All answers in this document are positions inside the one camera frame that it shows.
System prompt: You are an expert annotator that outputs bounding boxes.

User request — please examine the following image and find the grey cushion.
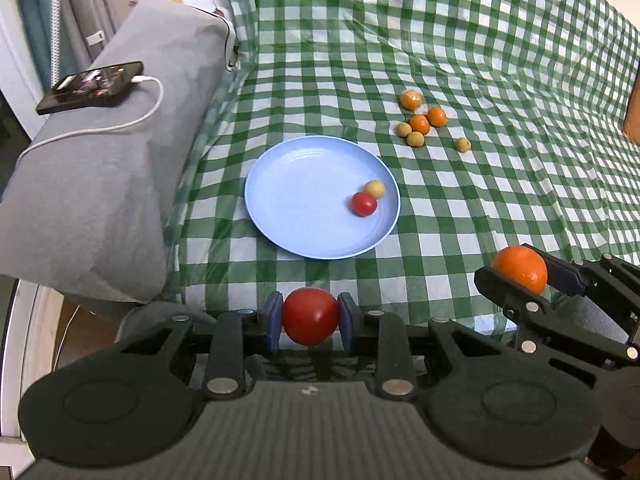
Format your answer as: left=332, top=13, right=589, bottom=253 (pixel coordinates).
left=0, top=0, right=236, bottom=306

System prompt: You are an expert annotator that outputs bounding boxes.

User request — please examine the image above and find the green checkered tablecloth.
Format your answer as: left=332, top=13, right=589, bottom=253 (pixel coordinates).
left=160, top=0, right=640, bottom=343

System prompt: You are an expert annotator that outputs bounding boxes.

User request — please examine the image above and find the large orange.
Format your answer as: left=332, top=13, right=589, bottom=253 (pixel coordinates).
left=492, top=245, right=549, bottom=296

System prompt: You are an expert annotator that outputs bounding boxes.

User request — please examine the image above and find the white charging cable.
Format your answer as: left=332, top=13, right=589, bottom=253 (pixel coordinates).
left=19, top=75, right=165, bottom=161

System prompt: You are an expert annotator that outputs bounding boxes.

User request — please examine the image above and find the large red tomato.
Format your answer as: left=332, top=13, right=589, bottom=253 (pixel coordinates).
left=281, top=287, right=341, bottom=347

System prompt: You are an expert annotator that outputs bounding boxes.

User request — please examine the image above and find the teal curtain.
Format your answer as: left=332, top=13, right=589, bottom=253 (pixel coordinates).
left=12, top=0, right=57, bottom=92

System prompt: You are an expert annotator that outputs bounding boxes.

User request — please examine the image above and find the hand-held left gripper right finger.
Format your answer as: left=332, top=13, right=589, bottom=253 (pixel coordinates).
left=337, top=291, right=507, bottom=404

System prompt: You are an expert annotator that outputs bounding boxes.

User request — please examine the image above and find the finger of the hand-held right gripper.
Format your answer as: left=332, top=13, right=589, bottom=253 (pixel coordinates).
left=474, top=266, right=640, bottom=367
left=522, top=244, right=640, bottom=342

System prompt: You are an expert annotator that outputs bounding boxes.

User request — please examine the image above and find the white door frame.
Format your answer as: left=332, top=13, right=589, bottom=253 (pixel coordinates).
left=0, top=0, right=51, bottom=137

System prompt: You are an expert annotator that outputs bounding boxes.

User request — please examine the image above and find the small red tomato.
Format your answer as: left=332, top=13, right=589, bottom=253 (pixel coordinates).
left=350, top=191, right=378, bottom=218

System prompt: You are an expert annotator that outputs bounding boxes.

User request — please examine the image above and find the light blue plate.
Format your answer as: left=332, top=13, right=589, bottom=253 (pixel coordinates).
left=244, top=135, right=401, bottom=261

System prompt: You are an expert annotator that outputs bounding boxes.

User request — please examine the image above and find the brown wooden board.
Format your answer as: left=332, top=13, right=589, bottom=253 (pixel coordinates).
left=621, top=67, right=640, bottom=147

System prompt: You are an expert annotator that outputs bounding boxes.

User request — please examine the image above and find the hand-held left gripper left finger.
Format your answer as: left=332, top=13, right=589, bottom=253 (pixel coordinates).
left=115, top=291, right=285, bottom=402

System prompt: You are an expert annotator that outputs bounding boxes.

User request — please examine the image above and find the grey curtain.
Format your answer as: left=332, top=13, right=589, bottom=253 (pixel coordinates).
left=47, top=0, right=132, bottom=83

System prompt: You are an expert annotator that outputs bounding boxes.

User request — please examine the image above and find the black smartphone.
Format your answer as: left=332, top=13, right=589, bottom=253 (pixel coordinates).
left=36, top=60, right=145, bottom=115

